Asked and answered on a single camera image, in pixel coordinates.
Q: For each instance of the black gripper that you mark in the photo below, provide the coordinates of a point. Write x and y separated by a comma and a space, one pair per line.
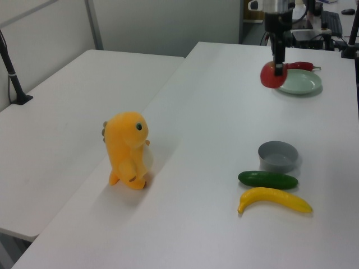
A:
277, 22

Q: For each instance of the red apple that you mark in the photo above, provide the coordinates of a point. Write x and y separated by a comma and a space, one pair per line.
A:
267, 77

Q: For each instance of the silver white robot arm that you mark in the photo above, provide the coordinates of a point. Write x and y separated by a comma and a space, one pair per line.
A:
277, 5

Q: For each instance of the dark red chili pepper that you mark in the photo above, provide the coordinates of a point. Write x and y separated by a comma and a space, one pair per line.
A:
301, 65

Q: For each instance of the black electronics box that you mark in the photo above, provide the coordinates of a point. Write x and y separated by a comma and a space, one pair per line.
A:
305, 37

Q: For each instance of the pale green plate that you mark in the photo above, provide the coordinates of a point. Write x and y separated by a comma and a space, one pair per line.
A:
301, 82

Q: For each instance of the black keyboard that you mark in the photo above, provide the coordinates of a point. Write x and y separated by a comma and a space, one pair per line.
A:
331, 22

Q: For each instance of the black computer mouse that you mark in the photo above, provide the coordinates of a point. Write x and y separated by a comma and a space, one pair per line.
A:
348, 11

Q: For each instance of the grey round bowl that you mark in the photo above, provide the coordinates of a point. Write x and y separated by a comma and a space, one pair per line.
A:
277, 162

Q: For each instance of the green cucumber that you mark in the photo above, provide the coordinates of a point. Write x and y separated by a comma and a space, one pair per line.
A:
267, 179

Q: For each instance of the yellow banana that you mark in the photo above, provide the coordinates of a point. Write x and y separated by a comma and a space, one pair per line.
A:
275, 197

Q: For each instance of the orange plush dinosaur toy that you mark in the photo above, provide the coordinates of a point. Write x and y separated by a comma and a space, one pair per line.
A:
126, 145

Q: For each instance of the black camera stand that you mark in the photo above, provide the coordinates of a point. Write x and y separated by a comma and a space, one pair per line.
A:
11, 73
350, 39

